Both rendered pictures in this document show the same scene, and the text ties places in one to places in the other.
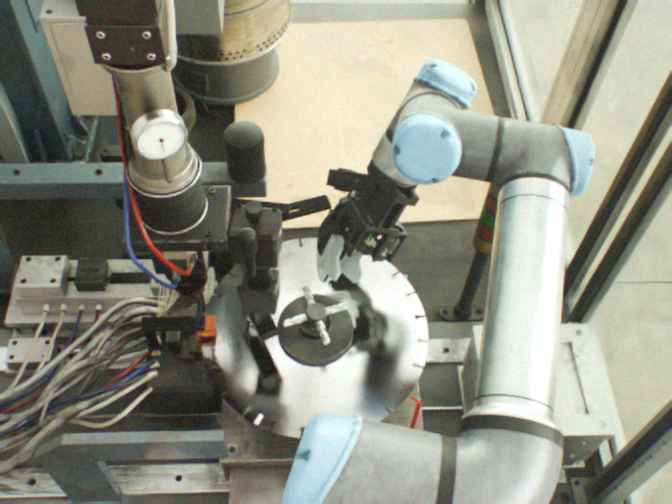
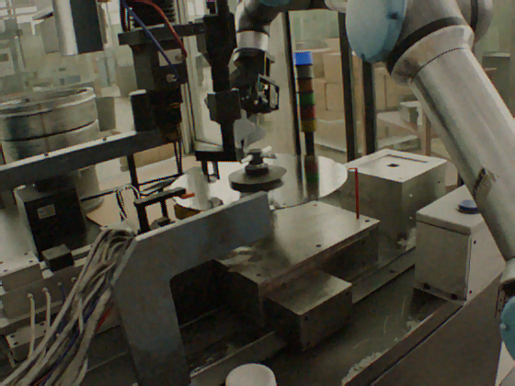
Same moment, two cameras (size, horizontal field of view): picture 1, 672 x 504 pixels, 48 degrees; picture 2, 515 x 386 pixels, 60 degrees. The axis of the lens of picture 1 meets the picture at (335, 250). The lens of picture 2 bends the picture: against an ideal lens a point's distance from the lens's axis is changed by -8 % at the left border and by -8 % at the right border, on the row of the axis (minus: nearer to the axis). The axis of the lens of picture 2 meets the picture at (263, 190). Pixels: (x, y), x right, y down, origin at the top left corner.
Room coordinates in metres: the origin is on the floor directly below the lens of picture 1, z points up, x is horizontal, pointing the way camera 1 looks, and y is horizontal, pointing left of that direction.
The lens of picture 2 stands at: (-0.20, 0.47, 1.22)
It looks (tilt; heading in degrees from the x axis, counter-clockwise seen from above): 19 degrees down; 328
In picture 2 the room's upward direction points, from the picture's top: 6 degrees counter-clockwise
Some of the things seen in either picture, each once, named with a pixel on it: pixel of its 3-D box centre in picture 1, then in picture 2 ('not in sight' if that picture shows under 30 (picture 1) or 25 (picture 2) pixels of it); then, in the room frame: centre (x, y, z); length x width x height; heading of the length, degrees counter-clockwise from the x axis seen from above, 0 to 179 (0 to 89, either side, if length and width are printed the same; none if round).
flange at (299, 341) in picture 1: (315, 325); (257, 171); (0.53, 0.02, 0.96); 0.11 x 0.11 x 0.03
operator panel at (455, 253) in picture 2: not in sight; (478, 232); (0.25, -0.28, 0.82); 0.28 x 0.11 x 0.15; 95
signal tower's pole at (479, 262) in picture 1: (473, 280); (312, 174); (0.70, -0.24, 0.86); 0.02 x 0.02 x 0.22
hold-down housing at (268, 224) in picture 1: (257, 259); (219, 62); (0.50, 0.09, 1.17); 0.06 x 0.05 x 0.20; 86
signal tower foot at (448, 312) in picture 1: (463, 309); not in sight; (0.70, -0.24, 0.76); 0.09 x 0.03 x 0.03; 95
